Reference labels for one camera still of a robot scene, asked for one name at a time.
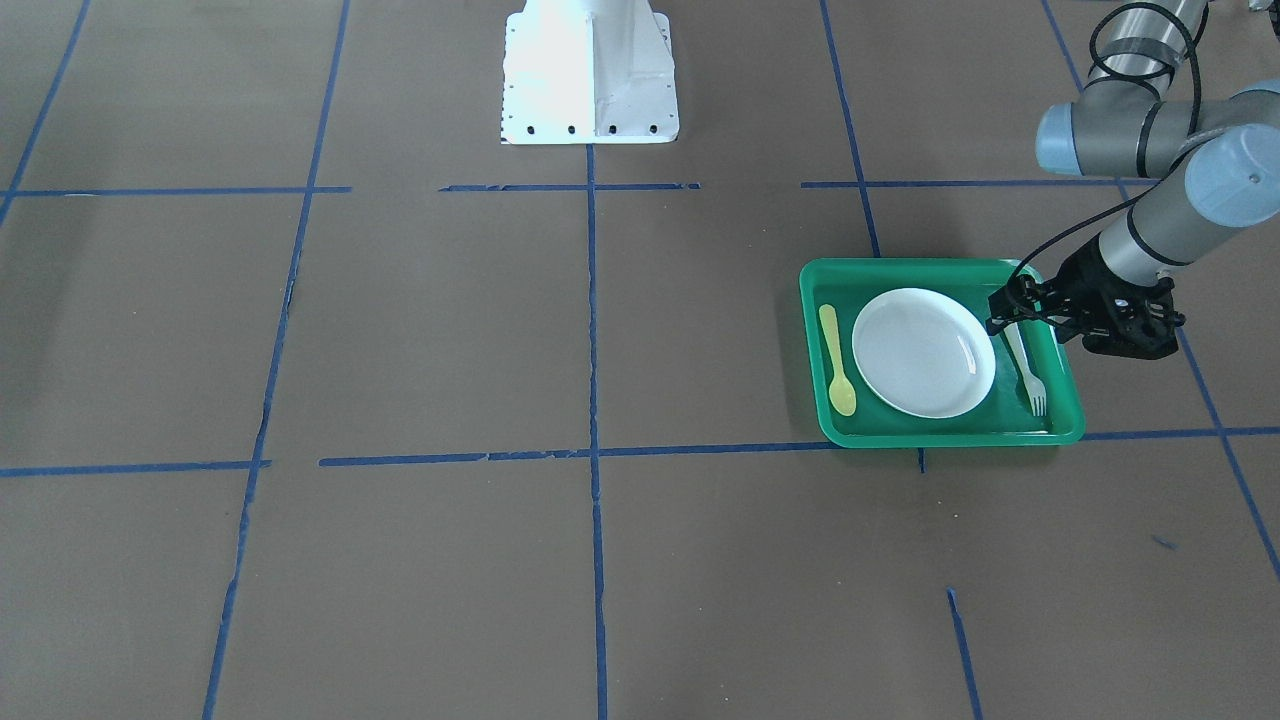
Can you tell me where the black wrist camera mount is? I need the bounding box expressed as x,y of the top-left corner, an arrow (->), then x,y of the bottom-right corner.
1082,277 -> 1187,360

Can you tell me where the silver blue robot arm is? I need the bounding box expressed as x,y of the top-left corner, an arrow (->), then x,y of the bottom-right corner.
986,1 -> 1279,360

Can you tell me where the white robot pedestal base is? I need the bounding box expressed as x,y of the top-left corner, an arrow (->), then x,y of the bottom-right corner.
499,1 -> 681,145

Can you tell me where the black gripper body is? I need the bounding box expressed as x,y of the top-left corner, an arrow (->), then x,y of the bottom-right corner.
1050,242 -> 1132,345

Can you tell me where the translucent plastic fork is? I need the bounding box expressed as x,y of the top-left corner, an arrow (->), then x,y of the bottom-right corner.
1004,324 -> 1048,416

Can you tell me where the green plastic tray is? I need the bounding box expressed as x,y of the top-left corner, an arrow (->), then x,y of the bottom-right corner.
799,258 -> 1085,448

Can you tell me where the white round plate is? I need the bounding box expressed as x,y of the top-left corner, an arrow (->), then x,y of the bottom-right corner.
851,288 -> 997,420

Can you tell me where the yellow plastic spoon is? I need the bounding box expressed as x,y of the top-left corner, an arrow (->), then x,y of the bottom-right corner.
818,304 -> 858,416

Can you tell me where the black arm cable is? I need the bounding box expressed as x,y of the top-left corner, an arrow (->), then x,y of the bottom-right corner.
1009,3 -> 1201,301

